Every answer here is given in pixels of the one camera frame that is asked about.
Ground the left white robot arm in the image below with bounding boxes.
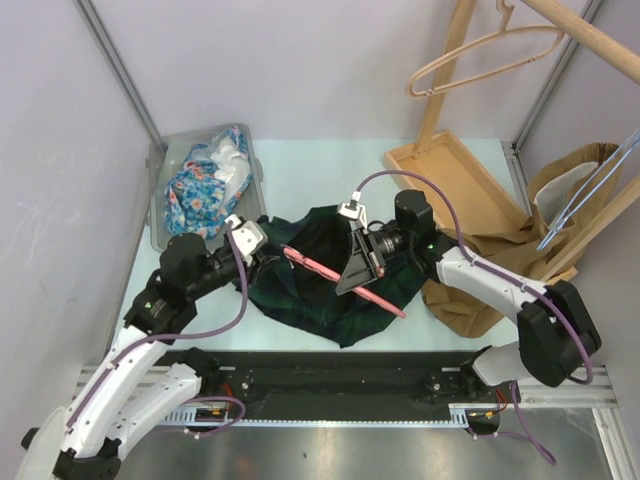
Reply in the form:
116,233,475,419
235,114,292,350
16,219,269,479

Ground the wooden clothes rack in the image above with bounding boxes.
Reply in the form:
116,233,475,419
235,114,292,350
383,0,640,318

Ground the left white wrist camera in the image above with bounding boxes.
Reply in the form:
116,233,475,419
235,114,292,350
225,214,268,267

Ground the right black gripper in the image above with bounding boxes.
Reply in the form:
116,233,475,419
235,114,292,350
335,226,413,296

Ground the beige wooden hanger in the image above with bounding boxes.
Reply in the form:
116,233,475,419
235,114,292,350
408,0,566,100

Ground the dark green garment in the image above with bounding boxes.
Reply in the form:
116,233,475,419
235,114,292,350
249,205,397,348

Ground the grey plastic bin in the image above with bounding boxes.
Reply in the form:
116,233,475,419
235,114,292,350
147,123,267,253

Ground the blue floral garment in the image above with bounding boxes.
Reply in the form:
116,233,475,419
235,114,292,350
164,125,253,240

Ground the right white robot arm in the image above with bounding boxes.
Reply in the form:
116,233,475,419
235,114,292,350
336,190,602,401

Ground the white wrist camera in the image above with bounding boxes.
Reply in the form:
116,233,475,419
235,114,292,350
337,191,369,233
225,214,268,267

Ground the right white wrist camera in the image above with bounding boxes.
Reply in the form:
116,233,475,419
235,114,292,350
337,191,369,233

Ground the pink plastic hanger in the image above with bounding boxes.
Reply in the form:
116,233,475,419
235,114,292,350
283,245,406,318

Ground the white slotted cable duct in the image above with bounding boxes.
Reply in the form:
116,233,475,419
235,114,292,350
164,403,474,429

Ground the light blue wire hanger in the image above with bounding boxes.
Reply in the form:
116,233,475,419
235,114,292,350
537,129,639,251

